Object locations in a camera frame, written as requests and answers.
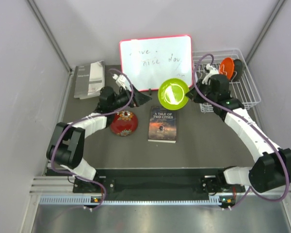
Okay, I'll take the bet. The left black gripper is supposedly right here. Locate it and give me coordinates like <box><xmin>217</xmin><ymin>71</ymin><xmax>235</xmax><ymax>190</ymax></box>
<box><xmin>110</xmin><ymin>85</ymin><xmax>152</xmax><ymax>111</ymax></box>

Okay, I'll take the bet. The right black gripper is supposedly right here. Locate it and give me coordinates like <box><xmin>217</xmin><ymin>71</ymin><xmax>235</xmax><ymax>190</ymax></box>
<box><xmin>186</xmin><ymin>79</ymin><xmax>217</xmax><ymax>105</ymax></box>

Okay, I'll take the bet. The lime green plate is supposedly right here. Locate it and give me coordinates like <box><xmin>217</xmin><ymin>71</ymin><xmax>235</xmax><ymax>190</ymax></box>
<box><xmin>158</xmin><ymin>78</ymin><xmax>189</xmax><ymax>111</ymax></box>

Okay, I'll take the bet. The red floral plate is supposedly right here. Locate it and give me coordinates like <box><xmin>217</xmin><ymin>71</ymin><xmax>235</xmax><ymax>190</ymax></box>
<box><xmin>110</xmin><ymin>110</ymin><xmax>138</xmax><ymax>136</ymax></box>

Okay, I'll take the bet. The orange plate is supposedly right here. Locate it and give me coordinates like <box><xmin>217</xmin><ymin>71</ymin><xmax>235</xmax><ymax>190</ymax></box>
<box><xmin>219</xmin><ymin>57</ymin><xmax>234</xmax><ymax>80</ymax></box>

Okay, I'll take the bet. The dark teal plate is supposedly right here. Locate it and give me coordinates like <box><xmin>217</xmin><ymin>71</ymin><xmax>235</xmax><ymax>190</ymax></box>
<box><xmin>232</xmin><ymin>59</ymin><xmax>244</xmax><ymax>82</ymax></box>

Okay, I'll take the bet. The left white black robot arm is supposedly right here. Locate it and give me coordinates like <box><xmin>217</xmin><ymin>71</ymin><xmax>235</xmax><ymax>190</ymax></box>
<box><xmin>46</xmin><ymin>86</ymin><xmax>152</xmax><ymax>193</ymax></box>

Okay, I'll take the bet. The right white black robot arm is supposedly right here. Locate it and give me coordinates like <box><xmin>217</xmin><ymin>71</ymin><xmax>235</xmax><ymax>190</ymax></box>
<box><xmin>186</xmin><ymin>74</ymin><xmax>291</xmax><ymax>193</ymax></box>

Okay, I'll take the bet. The red framed whiteboard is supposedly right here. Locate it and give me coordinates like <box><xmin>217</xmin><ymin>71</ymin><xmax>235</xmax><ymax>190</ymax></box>
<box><xmin>119</xmin><ymin>35</ymin><xmax>193</xmax><ymax>91</ymax></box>

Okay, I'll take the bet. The A Tale of Two Cities book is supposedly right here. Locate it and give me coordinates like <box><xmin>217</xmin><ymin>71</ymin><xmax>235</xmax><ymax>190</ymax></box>
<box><xmin>148</xmin><ymin>106</ymin><xmax>177</xmax><ymax>143</ymax></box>

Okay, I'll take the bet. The grey white manual booklet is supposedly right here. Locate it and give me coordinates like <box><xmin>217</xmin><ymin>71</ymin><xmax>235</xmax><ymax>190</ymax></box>
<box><xmin>74</xmin><ymin>60</ymin><xmax>105</xmax><ymax>100</ymax></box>

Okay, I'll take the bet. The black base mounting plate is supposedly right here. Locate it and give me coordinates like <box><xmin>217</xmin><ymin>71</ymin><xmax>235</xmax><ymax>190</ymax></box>
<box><xmin>72</xmin><ymin>167</ymin><xmax>248</xmax><ymax>194</ymax></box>

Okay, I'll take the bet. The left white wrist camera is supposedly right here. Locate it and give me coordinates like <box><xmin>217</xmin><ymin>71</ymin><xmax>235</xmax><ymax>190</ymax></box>
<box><xmin>113</xmin><ymin>74</ymin><xmax>127</xmax><ymax>89</ymax></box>

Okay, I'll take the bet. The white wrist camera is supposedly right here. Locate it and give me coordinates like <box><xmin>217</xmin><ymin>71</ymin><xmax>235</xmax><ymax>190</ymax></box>
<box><xmin>113</xmin><ymin>74</ymin><xmax>127</xmax><ymax>89</ymax></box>
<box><xmin>202</xmin><ymin>64</ymin><xmax>219</xmax><ymax>85</ymax></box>

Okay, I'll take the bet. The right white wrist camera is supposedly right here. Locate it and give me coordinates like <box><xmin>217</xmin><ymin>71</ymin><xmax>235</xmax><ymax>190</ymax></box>
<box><xmin>202</xmin><ymin>64</ymin><xmax>219</xmax><ymax>85</ymax></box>

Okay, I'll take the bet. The white wire dish rack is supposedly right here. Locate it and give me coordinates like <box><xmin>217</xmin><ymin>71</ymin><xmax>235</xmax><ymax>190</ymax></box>
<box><xmin>192</xmin><ymin>49</ymin><xmax>261</xmax><ymax>110</ymax></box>

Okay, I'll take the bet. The grey slotted cable duct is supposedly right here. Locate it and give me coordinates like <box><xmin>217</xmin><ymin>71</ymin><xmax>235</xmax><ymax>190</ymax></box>
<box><xmin>39</xmin><ymin>196</ymin><xmax>236</xmax><ymax>206</ymax></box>

